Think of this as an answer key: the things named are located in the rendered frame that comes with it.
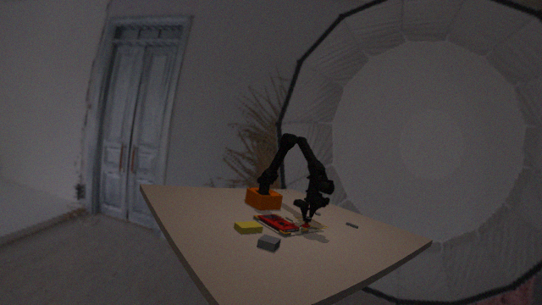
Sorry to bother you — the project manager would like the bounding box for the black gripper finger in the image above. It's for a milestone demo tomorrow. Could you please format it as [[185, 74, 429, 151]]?
[[309, 205, 320, 218], [300, 208, 310, 219]]

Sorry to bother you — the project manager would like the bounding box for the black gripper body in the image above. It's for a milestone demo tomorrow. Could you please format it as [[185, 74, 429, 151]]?
[[293, 188, 320, 208]]

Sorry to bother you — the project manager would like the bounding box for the yellow flat block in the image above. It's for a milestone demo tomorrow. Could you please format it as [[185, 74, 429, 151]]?
[[234, 221, 263, 234]]

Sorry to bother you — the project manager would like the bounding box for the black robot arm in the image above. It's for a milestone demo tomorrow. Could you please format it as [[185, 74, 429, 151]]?
[[257, 133, 334, 208]]

